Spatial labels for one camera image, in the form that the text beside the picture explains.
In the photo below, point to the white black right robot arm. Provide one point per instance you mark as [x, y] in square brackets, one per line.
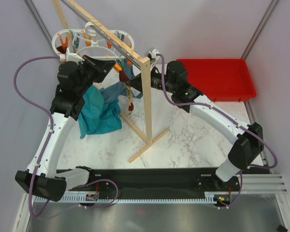
[246, 139]

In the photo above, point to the white round clip hanger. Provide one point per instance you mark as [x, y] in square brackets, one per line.
[99, 49]

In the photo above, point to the teal cloth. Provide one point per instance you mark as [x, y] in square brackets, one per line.
[100, 113]

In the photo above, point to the red plastic bin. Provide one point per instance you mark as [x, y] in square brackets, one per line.
[224, 80]

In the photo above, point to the teal clothespin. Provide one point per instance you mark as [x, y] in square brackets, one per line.
[75, 39]

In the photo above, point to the orange clothespin holding cloth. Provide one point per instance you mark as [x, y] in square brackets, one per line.
[117, 68]

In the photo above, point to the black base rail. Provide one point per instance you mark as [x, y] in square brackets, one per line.
[158, 183]

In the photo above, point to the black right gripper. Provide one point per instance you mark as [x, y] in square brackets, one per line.
[136, 82]

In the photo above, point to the orange clothespin left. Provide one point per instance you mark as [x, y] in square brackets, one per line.
[64, 43]

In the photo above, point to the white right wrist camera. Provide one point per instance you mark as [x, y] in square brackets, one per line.
[152, 54]

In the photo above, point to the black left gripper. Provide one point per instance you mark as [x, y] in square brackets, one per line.
[100, 67]

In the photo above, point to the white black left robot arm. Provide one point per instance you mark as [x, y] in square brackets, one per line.
[41, 178]

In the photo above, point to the orange clothespin top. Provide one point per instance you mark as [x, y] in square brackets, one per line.
[88, 39]

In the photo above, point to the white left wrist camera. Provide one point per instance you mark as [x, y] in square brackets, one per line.
[68, 56]

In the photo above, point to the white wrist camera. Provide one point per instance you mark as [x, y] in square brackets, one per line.
[152, 54]
[68, 56]

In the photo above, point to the white slotted cable duct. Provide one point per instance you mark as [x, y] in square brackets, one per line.
[82, 197]

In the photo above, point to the wooden drying rack frame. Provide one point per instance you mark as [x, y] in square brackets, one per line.
[146, 85]

